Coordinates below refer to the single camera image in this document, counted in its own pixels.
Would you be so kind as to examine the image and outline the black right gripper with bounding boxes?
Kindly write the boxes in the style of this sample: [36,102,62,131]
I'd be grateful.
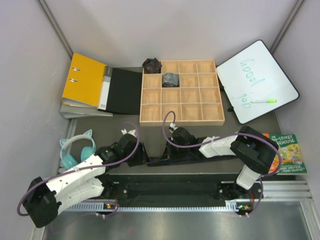
[161,137,190,161]

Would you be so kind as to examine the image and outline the brown blue striped tie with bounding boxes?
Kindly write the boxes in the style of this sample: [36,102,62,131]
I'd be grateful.
[146,154,237,167]

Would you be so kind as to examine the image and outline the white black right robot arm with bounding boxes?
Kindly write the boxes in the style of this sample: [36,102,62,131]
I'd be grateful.
[163,123,283,200]

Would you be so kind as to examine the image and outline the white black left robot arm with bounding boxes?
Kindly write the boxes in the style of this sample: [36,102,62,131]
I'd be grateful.
[22,129,147,228]

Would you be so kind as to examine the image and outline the dark grey table mat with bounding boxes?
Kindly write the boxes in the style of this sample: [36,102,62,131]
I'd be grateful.
[74,111,282,175]

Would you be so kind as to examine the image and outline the black folder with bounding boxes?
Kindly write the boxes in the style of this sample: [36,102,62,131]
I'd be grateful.
[97,66,143,115]

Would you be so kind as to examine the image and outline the wooden compartment tray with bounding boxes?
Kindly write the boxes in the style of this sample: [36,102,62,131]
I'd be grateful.
[139,59,225,127]

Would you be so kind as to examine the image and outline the teal cat ear headphones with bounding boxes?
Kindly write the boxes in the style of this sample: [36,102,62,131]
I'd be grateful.
[59,129,97,170]

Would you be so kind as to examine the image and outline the rolled grey tie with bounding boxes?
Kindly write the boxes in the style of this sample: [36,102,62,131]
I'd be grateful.
[162,72,180,88]

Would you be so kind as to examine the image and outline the grey folder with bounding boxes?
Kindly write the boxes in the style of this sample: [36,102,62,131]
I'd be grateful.
[60,104,113,119]

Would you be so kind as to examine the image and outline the rolled dark brown tie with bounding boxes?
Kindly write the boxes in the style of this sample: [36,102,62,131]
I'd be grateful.
[142,58,162,74]

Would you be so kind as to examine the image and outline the green marker pen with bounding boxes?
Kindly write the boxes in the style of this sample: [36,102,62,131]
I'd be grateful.
[251,99,277,104]

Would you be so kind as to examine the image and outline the white whiteboard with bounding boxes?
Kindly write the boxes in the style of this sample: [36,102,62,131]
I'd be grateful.
[216,40,300,124]

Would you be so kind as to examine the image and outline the green treehouse book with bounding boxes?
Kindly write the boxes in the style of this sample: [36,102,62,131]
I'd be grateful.
[266,133,307,175]

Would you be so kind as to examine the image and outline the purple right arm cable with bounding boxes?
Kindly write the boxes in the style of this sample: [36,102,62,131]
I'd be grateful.
[162,111,280,216]

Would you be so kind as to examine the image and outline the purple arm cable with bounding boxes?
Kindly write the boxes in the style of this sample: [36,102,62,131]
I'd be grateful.
[162,111,280,216]
[17,121,141,218]

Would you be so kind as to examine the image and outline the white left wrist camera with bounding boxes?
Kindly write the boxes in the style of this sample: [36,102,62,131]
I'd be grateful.
[121,128,137,138]

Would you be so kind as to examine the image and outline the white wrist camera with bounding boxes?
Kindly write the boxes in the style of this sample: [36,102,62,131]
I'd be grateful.
[168,122,177,133]
[121,128,137,138]

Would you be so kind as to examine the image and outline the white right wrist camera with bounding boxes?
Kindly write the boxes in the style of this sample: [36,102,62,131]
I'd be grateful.
[168,122,177,133]

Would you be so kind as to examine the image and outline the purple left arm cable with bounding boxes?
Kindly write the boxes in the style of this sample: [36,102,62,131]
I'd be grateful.
[17,121,141,218]

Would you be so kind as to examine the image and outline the grey slotted cable duct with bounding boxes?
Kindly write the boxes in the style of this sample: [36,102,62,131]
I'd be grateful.
[65,201,250,213]

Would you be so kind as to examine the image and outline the yellow ring binder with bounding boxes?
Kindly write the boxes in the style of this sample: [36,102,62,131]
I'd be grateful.
[61,53,107,109]

